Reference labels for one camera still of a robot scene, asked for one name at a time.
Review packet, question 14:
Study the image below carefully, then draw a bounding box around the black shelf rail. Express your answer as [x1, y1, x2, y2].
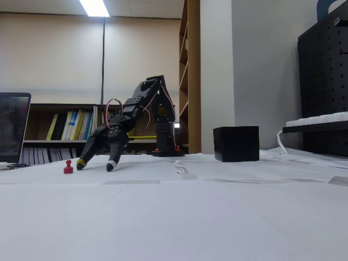
[282, 123, 348, 134]

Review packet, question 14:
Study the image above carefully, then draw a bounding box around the dark blue rounded object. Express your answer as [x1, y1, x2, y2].
[316, 0, 348, 23]

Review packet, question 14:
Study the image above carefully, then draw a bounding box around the clear tape strip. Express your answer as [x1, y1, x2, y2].
[174, 165, 198, 181]
[102, 179, 161, 186]
[327, 176, 348, 187]
[203, 178, 325, 186]

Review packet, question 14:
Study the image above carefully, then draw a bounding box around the taped white paper cover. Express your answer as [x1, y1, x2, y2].
[0, 146, 348, 261]

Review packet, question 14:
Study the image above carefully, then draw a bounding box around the white binder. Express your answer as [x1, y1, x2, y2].
[34, 148, 46, 165]
[61, 148, 78, 160]
[23, 148, 35, 166]
[45, 148, 62, 163]

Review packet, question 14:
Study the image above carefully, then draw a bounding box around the laptop screen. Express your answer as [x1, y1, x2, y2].
[0, 92, 32, 164]

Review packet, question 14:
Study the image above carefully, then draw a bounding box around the light blue book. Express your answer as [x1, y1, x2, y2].
[81, 111, 94, 141]

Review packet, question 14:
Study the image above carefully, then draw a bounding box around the black square bin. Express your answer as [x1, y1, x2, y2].
[213, 126, 260, 163]

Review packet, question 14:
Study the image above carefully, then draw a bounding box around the white blue book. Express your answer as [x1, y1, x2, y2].
[61, 110, 74, 141]

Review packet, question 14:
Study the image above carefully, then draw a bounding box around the dark wall conduit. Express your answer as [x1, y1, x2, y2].
[101, 16, 106, 105]

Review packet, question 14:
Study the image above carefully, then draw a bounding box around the white power strip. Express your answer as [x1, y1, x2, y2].
[285, 111, 348, 128]

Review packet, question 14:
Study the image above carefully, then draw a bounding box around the thin yellow book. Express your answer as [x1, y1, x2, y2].
[45, 114, 59, 141]

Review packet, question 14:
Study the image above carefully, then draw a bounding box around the white power cable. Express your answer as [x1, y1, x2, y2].
[276, 129, 289, 155]

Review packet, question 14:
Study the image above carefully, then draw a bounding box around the black perforated board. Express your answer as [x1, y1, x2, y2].
[297, 8, 348, 158]

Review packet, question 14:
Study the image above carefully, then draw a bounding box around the tall wooden bookshelf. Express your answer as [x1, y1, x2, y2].
[178, 0, 201, 154]

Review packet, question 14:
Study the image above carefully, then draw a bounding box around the ceiling light panel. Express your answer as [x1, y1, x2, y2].
[78, 0, 111, 18]

